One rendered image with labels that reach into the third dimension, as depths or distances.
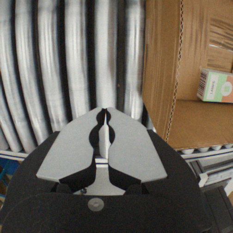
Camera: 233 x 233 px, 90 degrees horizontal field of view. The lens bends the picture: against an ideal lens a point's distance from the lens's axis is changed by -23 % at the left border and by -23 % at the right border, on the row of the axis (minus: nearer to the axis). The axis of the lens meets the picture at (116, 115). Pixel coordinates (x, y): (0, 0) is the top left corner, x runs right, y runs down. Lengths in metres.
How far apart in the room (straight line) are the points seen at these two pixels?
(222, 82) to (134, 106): 0.22
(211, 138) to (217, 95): 0.14
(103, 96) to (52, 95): 0.12
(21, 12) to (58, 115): 0.27
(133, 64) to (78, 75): 0.12
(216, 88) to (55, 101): 0.38
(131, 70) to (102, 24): 0.11
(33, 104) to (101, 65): 0.20
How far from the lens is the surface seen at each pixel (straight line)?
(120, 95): 0.47
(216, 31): 0.39
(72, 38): 0.32
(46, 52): 0.34
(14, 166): 1.77
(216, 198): 0.81
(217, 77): 0.36
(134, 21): 0.32
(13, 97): 0.43
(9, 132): 0.51
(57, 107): 0.37
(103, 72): 0.32
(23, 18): 0.38
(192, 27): 0.34
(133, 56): 0.32
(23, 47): 0.37
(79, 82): 0.33
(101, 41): 0.31
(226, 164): 0.81
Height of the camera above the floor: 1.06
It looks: 60 degrees down
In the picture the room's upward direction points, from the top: 177 degrees clockwise
